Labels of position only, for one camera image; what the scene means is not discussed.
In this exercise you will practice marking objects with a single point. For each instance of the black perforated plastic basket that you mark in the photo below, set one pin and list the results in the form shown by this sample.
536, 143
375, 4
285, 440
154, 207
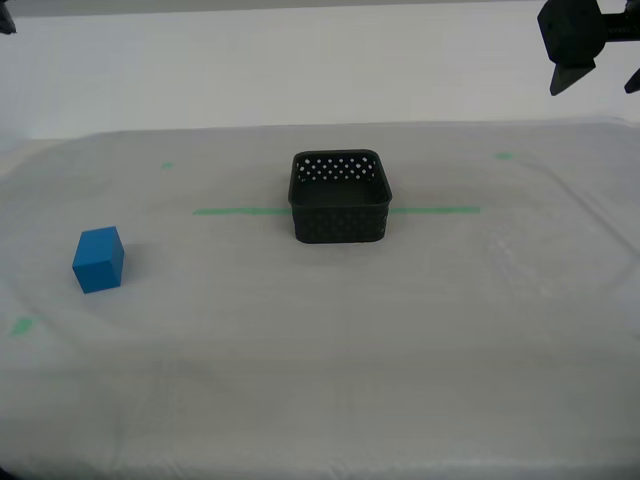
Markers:
340, 227

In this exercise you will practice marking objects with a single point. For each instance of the long green tape strip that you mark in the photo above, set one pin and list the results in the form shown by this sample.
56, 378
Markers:
240, 211

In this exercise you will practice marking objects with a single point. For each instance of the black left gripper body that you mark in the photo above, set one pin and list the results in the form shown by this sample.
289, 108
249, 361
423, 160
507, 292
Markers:
6, 17

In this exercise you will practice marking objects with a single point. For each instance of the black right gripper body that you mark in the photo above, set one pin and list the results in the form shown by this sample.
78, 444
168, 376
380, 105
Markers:
570, 30

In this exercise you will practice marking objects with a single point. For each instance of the blue rectangular block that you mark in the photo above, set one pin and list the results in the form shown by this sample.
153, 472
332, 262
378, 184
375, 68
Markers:
97, 262

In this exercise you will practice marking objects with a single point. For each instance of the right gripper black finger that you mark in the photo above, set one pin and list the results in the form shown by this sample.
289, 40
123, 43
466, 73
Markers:
635, 84
570, 75

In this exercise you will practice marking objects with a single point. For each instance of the white table cloth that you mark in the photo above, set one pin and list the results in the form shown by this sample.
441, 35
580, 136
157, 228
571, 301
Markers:
320, 350

